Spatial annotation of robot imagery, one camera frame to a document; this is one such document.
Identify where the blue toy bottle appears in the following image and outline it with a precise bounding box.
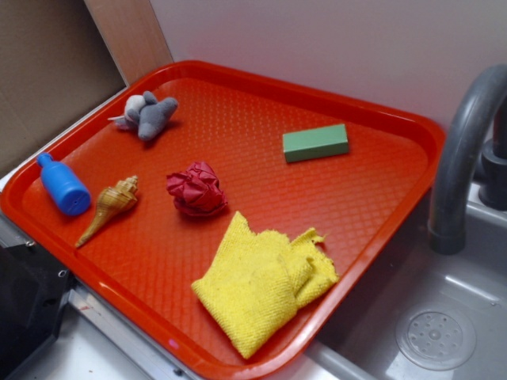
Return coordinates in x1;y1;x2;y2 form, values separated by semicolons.
36;152;91;216

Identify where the gray plush animal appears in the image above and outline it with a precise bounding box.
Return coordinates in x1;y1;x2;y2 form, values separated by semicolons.
109;91;179;142

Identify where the red plastic tray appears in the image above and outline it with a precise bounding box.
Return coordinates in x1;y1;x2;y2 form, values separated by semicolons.
1;61;444;379

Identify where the green rectangular block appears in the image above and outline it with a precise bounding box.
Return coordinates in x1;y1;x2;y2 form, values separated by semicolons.
283;123;349;163

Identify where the gray curved faucet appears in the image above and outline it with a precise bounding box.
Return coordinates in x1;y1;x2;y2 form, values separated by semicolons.
428;64;506;255

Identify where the brown cardboard panel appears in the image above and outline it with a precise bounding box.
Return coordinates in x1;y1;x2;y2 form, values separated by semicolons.
1;1;173;175

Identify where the yellow knitted cloth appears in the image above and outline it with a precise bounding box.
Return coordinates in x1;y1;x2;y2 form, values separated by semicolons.
192;212;340;359

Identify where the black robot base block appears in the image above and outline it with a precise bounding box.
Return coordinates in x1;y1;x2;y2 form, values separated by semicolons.
1;245;74;379

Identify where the crumpled red paper ball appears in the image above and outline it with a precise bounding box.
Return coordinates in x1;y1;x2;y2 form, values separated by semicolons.
166;161;228;217

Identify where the gray plastic sink basin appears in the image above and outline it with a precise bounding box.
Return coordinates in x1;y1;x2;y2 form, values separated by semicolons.
307;184;506;379

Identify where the tan spiral seashell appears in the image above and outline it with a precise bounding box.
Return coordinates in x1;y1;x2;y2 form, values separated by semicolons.
74;175;139;248

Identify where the black faucet handle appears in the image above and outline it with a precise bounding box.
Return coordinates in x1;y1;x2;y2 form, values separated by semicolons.
478;102;506;211

